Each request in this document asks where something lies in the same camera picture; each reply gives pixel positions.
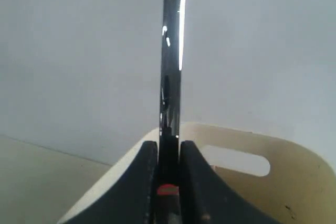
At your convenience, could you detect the steel table knife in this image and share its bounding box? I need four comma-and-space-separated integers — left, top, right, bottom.
154, 0, 187, 224

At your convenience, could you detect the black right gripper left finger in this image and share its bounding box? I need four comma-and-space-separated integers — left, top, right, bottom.
62, 141, 158, 223

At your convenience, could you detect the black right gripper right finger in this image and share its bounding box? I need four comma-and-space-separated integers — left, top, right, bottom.
179, 141, 278, 223

